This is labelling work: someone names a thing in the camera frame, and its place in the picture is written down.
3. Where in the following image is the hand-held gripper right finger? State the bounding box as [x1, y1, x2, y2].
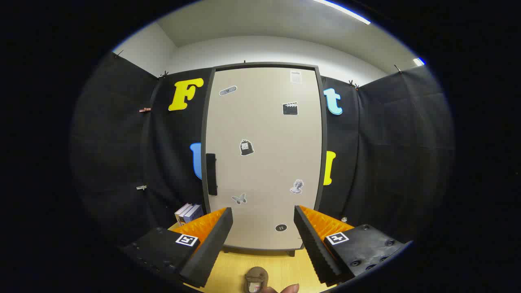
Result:
[294, 205, 412, 286]

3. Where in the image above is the long ceiling light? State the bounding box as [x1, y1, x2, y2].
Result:
[313, 0, 371, 25]

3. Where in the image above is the black backdrop cloth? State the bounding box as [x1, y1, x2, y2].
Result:
[71, 51, 454, 249]

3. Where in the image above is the brown fuzzy shoe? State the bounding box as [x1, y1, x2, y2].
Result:
[244, 267, 269, 293]

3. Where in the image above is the white book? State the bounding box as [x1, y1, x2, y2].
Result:
[175, 203, 192, 225]

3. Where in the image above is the grey shoe cabinet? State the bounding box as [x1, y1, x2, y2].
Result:
[201, 62, 328, 257]

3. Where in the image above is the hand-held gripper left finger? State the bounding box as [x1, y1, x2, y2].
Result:
[122, 207, 234, 288]

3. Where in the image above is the black door handle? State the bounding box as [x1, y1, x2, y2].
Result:
[206, 153, 218, 196]

